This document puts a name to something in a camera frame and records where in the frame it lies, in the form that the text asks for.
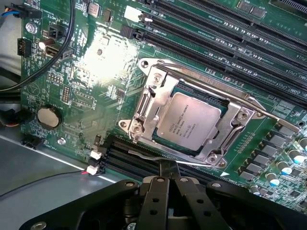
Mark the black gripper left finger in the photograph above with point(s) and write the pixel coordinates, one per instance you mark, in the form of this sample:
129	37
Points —
153	203

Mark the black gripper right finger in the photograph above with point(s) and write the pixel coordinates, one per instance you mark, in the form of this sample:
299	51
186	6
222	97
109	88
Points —
206	206

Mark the silver CPU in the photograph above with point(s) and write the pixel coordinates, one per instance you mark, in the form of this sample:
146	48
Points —
189	119

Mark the black RAM slot white latch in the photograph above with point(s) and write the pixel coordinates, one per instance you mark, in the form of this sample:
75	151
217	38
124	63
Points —
124	159
192	29
120	171

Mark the short metal locking lever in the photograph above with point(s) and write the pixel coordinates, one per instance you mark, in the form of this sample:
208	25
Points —
148	155

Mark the blue topped capacitor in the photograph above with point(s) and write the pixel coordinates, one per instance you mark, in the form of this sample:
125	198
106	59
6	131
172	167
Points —
297	157
285	169
273	180

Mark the silver motherboard screw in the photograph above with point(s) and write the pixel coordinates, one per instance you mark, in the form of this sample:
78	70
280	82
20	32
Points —
31	27
61	141

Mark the metal socket cover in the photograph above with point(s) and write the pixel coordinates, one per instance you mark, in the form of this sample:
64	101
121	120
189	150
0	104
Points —
165	81

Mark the black connector at board edge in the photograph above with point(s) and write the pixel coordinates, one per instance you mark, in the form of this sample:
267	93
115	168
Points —
32	143

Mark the silver coin battery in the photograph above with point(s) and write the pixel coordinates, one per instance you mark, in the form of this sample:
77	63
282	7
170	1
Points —
48	117

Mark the green motherboard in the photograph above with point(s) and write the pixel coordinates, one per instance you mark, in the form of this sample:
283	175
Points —
108	60

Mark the black RAM slots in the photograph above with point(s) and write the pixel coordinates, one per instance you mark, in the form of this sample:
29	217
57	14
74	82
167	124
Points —
192	46

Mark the black fan header connector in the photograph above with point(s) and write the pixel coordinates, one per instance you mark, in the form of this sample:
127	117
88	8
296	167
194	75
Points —
57	31

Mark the grey square inductor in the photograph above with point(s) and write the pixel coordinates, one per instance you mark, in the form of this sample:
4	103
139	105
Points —
93	10

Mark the black pin header connector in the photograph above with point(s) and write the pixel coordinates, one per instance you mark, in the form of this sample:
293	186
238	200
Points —
24	47

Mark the metal CPU socket frame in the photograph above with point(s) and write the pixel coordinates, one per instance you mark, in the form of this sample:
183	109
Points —
144	63

